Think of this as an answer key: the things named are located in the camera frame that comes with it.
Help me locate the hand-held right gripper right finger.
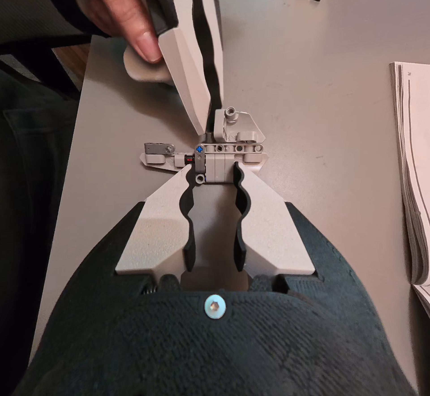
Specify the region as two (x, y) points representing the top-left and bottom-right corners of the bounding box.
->
(233, 162), (317, 283)

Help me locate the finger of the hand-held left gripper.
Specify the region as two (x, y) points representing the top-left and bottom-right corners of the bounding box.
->
(157, 0), (211, 133)
(193, 0), (224, 116)

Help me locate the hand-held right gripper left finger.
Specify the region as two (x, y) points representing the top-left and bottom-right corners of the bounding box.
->
(115, 164), (197, 283)

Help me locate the long grey brick assembly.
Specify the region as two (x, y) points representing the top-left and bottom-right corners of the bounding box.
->
(139, 142), (269, 185)

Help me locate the small grey brick panel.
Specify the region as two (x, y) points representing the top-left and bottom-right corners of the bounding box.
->
(203, 107), (267, 145)

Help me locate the person's left hand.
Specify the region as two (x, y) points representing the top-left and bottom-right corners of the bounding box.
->
(44, 0), (164, 64)

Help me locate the dark grey chair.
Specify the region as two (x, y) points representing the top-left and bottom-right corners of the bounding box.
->
(0, 0), (91, 101)

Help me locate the person's black sweater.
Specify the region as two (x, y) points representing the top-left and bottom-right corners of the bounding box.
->
(0, 67), (81, 386)

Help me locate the brick instruction booklet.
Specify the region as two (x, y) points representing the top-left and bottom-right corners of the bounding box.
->
(389, 62), (430, 316)

